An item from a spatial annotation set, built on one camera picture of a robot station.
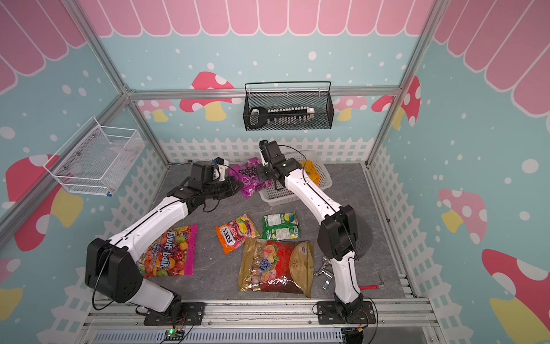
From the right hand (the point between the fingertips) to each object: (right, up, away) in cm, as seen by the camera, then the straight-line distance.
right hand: (263, 168), depth 88 cm
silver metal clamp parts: (+24, -40, -7) cm, 47 cm away
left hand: (-7, -8, -6) cm, 12 cm away
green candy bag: (+7, -25, +6) cm, 27 cm away
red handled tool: (+46, -46, -7) cm, 65 cm away
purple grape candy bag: (-6, -3, -3) cm, 8 cm away
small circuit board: (-30, -58, -16) cm, 67 cm away
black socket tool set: (-2, +22, +1) cm, 22 cm away
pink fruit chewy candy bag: (-37, -35, -3) cm, 51 cm away
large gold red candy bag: (+6, -38, -8) cm, 39 cm away
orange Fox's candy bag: (-13, -28, +3) cm, 31 cm away
